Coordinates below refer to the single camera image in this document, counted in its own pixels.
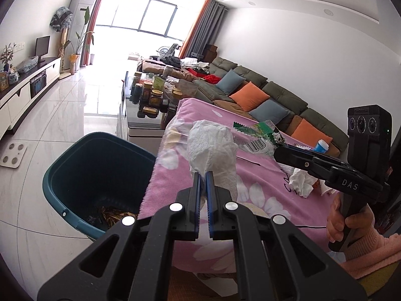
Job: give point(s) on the golden wrappers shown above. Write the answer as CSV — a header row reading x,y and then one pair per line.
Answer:
x,y
117,218

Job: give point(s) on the blue-grey cushion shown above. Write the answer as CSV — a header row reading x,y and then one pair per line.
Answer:
x,y
268,111
230,83

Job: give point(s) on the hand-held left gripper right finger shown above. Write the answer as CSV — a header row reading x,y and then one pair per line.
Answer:
x,y
209,200

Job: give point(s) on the black monitor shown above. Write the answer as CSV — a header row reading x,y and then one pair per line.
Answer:
x,y
42,45

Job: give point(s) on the vase of yellow stalks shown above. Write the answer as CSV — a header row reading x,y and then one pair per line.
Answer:
x,y
74,62

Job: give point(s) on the blue cup with white lid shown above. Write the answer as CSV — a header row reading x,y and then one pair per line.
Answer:
x,y
320,146

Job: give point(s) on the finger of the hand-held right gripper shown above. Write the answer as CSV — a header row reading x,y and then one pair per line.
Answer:
x,y
300,161
319,156

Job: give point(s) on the cloth-covered box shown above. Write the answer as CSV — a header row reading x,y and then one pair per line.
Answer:
x,y
27,64

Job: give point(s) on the white tv cabinet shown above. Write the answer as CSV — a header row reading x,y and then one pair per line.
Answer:
x,y
18,100

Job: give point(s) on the picture frame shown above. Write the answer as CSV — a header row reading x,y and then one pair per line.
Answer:
x,y
3,81

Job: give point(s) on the small crumpled white tissue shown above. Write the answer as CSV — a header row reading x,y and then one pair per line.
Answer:
x,y
300,182

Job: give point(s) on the tall leafy plant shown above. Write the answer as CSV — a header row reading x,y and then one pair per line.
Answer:
x,y
82,37

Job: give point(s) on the blue and white vase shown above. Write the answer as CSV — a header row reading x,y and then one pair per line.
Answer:
x,y
13,76

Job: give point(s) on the group of jars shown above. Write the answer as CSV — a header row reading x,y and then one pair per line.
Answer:
x,y
153,95

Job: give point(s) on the black bag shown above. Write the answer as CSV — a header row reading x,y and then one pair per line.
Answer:
x,y
170,61

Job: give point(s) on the white bathroom scale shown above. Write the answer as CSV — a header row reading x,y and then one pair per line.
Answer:
x,y
13,155

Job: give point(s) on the green snack wrapper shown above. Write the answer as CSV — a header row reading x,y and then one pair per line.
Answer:
x,y
260,130

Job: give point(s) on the teal plastic trash bin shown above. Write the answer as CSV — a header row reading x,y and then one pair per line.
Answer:
x,y
94,169

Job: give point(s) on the large window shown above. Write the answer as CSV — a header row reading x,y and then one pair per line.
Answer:
x,y
150,15

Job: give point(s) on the brown cardboard box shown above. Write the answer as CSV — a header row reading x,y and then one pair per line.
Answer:
x,y
210,51

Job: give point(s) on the white standing air conditioner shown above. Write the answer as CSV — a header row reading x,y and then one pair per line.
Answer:
x,y
80,9

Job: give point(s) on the orange cushion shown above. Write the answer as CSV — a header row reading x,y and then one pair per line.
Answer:
x,y
308,131
249,97

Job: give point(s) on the cloth-covered standing fan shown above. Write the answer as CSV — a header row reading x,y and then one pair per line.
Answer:
x,y
61,18

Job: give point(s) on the pink floral blanket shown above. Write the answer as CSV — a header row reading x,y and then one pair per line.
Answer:
x,y
203,109

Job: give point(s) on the orange and grey curtain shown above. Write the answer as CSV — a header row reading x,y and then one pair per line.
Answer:
x,y
97,9
202,25

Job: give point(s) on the black glass coffee table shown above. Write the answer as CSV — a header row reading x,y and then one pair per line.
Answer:
x,y
134,125

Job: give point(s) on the black built-in appliance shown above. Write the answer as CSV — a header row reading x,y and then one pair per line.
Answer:
x,y
38,84

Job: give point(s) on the pile of white clothes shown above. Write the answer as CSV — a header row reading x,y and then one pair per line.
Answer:
x,y
194,62

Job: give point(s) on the flowering branch plant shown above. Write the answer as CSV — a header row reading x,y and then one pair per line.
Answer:
x,y
7,55

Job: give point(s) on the person's right hand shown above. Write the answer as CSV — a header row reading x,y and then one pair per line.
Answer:
x,y
333,225

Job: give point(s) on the green sofa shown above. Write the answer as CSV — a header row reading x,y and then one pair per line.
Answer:
x,y
282,91

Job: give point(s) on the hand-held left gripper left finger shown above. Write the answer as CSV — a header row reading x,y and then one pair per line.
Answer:
x,y
198,200

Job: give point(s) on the red cloth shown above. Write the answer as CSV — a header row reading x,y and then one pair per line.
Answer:
x,y
211,78

